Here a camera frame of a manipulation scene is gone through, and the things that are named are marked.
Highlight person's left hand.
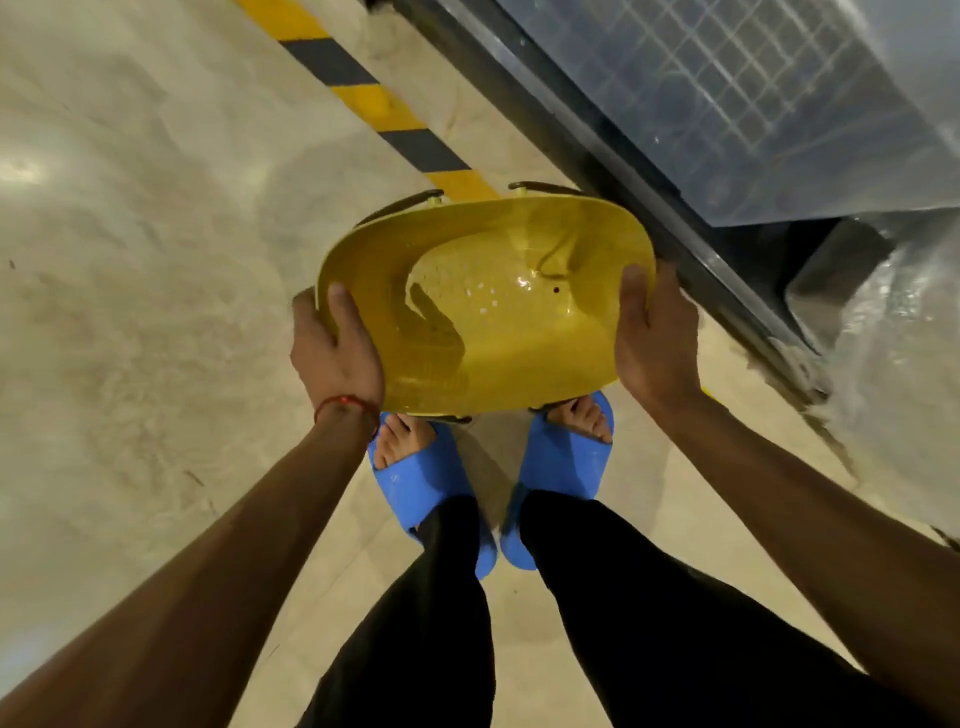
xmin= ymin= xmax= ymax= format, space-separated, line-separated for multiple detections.
xmin=290 ymin=282 xmax=386 ymax=429

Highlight person's right hand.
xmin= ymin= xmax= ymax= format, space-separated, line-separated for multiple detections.
xmin=613 ymin=262 xmax=703 ymax=423

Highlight black metal shelf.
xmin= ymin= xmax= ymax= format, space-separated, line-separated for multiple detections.
xmin=367 ymin=0 xmax=960 ymax=556

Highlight yellow plastic basket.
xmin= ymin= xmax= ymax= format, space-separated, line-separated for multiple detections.
xmin=314 ymin=179 xmax=658 ymax=421

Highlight person's left forearm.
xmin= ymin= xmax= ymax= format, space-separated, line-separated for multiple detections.
xmin=0 ymin=408 xmax=380 ymax=728

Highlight person's right forearm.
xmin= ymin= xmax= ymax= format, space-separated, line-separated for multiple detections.
xmin=652 ymin=389 xmax=960 ymax=728

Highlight blue slipper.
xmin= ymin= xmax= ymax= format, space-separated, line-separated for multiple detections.
xmin=498 ymin=389 xmax=616 ymax=573
xmin=367 ymin=410 xmax=499 ymax=581

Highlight clear plastic storage box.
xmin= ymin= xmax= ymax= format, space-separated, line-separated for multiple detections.
xmin=491 ymin=0 xmax=960 ymax=229

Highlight black trousers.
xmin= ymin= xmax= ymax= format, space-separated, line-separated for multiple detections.
xmin=296 ymin=491 xmax=939 ymax=728

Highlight red string bracelet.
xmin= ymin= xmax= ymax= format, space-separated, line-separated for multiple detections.
xmin=313 ymin=393 xmax=382 ymax=440

